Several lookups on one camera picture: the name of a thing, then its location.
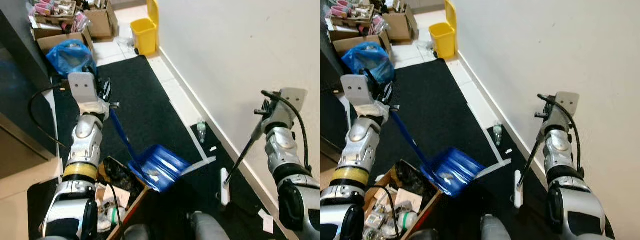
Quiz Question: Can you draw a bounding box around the clear plastic bottle in box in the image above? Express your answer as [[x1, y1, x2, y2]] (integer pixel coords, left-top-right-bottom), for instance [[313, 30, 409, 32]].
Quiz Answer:
[[362, 226, 397, 240]]

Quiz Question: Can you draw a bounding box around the blue plastic dustpan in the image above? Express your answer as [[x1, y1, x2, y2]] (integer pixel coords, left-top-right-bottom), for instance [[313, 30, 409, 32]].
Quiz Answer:
[[107, 107, 193, 194], [389, 110, 487, 198]]

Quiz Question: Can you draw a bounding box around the white brush with black handle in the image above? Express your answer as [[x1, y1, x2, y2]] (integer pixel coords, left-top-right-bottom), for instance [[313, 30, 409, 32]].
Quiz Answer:
[[219, 128, 264, 207], [513, 140, 545, 210]]

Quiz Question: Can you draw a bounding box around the silver left robot leg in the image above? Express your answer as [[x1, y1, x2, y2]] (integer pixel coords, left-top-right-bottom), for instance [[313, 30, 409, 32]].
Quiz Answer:
[[122, 223, 152, 240], [407, 228, 442, 240]]

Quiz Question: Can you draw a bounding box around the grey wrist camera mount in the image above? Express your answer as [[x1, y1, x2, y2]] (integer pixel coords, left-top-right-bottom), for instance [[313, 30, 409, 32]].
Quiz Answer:
[[276, 87, 308, 115], [67, 72, 102, 116], [554, 91, 581, 120], [340, 73, 377, 118]]

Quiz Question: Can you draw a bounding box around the silver robot leg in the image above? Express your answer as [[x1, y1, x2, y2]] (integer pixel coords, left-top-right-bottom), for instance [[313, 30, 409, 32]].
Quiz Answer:
[[187, 210, 232, 240], [479, 214, 519, 240], [407, 228, 442, 240], [122, 223, 152, 240]]

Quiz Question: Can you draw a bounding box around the white cup with green band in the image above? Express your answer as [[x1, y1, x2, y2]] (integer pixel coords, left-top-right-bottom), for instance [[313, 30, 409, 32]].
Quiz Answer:
[[106, 204, 127, 227], [396, 209, 419, 232]]

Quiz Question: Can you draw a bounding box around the blue plastic bag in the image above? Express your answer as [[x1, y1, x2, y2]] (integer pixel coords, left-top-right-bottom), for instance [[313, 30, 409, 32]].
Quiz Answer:
[[45, 39, 99, 78], [341, 41, 397, 86]]

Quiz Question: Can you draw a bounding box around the low brown cardboard box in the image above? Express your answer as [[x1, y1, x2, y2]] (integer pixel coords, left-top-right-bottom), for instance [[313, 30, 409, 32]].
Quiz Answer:
[[331, 29, 394, 57], [31, 26, 94, 55]]

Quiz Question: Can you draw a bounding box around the yellow plastic bin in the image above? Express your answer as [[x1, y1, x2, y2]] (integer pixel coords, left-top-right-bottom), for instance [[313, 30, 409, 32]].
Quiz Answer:
[[428, 0, 459, 60], [129, 0, 160, 57]]

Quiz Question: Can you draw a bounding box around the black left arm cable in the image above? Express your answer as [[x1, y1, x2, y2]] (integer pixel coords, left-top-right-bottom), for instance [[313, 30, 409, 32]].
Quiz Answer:
[[27, 84, 69, 150]]

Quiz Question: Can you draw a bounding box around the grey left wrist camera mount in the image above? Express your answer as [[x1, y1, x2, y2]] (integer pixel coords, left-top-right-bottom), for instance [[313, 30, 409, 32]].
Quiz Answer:
[[340, 73, 377, 118], [67, 72, 102, 116]]

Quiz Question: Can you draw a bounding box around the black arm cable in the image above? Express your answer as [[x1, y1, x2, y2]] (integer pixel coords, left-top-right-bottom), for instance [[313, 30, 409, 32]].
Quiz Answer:
[[261, 90, 309, 172], [537, 93, 584, 177], [27, 84, 69, 150]]

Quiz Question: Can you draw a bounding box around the silver right robot leg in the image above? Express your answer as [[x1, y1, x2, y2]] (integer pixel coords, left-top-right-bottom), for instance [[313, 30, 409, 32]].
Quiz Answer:
[[479, 214, 519, 240], [187, 210, 232, 240]]

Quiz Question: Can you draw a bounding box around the clear plastic bottle by wall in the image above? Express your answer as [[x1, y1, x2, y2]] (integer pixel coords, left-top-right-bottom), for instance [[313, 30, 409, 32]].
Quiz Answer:
[[196, 118, 208, 144], [492, 120, 504, 147]]

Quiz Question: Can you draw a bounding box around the tall open cardboard box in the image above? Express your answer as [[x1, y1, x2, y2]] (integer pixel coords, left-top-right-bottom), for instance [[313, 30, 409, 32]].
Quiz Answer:
[[382, 0, 421, 44], [82, 0, 120, 42]]

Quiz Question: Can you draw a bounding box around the brown cardboard trash box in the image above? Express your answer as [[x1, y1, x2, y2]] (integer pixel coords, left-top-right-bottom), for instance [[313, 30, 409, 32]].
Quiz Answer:
[[94, 156, 150, 240], [362, 159, 444, 240]]

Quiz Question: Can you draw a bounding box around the cardboard box with pink items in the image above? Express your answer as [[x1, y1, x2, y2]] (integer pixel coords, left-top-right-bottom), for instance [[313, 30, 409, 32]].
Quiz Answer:
[[29, 0, 79, 27], [324, 0, 384, 29]]

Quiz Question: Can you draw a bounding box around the black crumpled plastic bag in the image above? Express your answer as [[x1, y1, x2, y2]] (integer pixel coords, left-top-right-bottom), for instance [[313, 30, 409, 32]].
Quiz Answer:
[[102, 158, 144, 195], [394, 162, 437, 200]]

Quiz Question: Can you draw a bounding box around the white crumpled paper sheet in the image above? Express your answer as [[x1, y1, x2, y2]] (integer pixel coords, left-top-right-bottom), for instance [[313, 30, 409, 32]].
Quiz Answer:
[[95, 183, 120, 206], [374, 186, 425, 213]]

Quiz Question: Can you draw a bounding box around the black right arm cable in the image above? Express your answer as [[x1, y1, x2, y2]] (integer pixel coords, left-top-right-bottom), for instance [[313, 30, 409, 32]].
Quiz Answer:
[[261, 90, 309, 172], [537, 93, 584, 177]]

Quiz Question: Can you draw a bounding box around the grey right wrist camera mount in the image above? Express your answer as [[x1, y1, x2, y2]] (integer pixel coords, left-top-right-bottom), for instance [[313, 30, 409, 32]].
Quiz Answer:
[[554, 91, 581, 120], [276, 87, 308, 115]]

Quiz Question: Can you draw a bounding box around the dark cabinet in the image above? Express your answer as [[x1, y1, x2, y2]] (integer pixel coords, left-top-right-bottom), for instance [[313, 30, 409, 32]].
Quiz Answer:
[[320, 27, 352, 163], [0, 0, 60, 182]]

